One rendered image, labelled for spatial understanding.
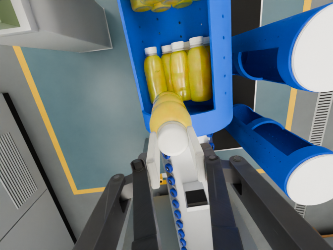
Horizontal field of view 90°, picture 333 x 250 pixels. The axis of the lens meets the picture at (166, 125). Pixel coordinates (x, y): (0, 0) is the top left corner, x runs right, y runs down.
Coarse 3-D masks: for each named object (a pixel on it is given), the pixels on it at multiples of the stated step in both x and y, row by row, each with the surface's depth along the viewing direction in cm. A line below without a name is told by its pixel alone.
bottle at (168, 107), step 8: (160, 96) 32; (168, 96) 30; (176, 96) 31; (160, 104) 26; (168, 104) 25; (176, 104) 25; (152, 112) 26; (160, 112) 23; (168, 112) 23; (176, 112) 23; (184, 112) 24; (152, 120) 24; (160, 120) 22; (168, 120) 22; (176, 120) 22; (184, 120) 23; (152, 128) 24; (160, 128) 22; (184, 128) 22
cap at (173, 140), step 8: (168, 128) 20; (176, 128) 20; (160, 136) 20; (168, 136) 20; (176, 136) 20; (184, 136) 20; (160, 144) 20; (168, 144) 20; (176, 144) 20; (184, 144) 20; (168, 152) 21; (176, 152) 21
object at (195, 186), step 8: (184, 184) 85; (192, 184) 84; (200, 184) 84; (184, 192) 80; (192, 192) 77; (200, 192) 76; (192, 200) 73; (200, 200) 72; (192, 208) 72; (200, 208) 72; (208, 208) 72
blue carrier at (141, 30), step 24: (120, 0) 43; (216, 0) 34; (144, 24) 54; (168, 24) 58; (192, 24) 56; (216, 24) 36; (144, 48) 56; (216, 48) 37; (144, 72) 56; (216, 72) 39; (144, 96) 56; (216, 96) 41; (144, 120) 51; (192, 120) 41; (216, 120) 43
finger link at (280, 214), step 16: (240, 160) 13; (240, 176) 12; (256, 176) 11; (240, 192) 13; (256, 192) 10; (272, 192) 10; (256, 208) 10; (272, 208) 9; (288, 208) 9; (256, 224) 10; (272, 224) 9; (288, 224) 8; (304, 224) 8; (272, 240) 9; (288, 240) 8; (304, 240) 7; (320, 240) 7
